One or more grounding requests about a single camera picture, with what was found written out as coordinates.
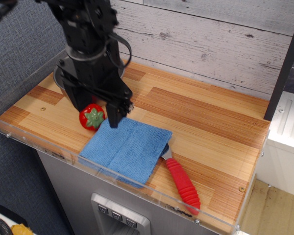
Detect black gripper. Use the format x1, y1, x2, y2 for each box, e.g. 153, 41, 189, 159
57, 56, 133, 128

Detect blue microfiber towel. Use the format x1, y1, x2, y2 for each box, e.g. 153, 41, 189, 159
80, 117, 172, 188

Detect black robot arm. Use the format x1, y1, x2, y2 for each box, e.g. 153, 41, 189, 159
48, 0, 133, 128

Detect red toy strawberry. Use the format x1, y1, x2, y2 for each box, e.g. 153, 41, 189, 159
79, 104, 105, 131

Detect stainless steel bowl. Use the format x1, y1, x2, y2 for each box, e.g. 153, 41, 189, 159
53, 67, 130, 101

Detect clear acrylic table guard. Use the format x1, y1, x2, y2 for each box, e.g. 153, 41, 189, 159
0, 34, 270, 235

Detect grey toy fridge cabinet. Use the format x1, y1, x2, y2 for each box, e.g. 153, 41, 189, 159
36, 149, 226, 235

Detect silver dispenser panel with buttons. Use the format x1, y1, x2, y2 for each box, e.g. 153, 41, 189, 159
91, 193, 151, 235

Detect yellow object bottom left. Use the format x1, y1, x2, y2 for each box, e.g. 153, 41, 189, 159
11, 224, 34, 235

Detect white plastic side unit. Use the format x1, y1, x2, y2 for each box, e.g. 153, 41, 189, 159
256, 92, 294, 195

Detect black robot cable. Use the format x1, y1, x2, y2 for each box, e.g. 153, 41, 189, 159
105, 33, 133, 71

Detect red handled metal fork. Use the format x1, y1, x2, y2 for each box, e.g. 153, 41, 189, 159
160, 144, 201, 215

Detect black right frame post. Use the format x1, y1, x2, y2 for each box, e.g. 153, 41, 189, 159
264, 34, 294, 121

